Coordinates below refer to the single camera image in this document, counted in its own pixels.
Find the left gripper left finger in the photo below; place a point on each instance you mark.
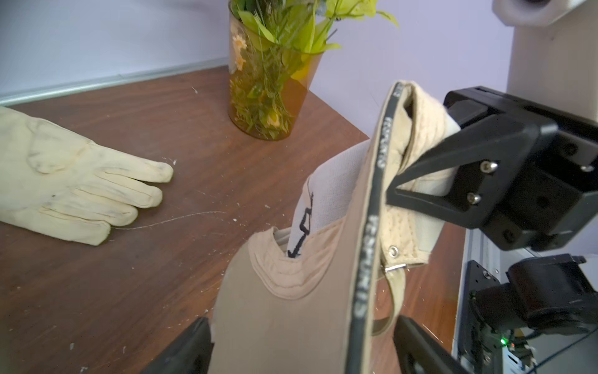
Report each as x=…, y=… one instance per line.
x=189, y=353

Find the cream work glove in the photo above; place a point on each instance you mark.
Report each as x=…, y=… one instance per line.
x=58, y=183

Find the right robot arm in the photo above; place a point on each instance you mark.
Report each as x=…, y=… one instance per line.
x=554, y=63

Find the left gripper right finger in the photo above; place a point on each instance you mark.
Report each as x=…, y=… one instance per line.
x=418, y=352

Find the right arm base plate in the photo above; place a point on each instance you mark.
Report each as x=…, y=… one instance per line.
x=479, y=346

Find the beige baseball cap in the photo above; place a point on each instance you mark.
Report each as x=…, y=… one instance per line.
x=310, y=298

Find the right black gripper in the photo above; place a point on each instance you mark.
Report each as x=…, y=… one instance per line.
x=539, y=169

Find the artificial green plant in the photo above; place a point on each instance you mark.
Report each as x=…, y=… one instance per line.
x=303, y=26

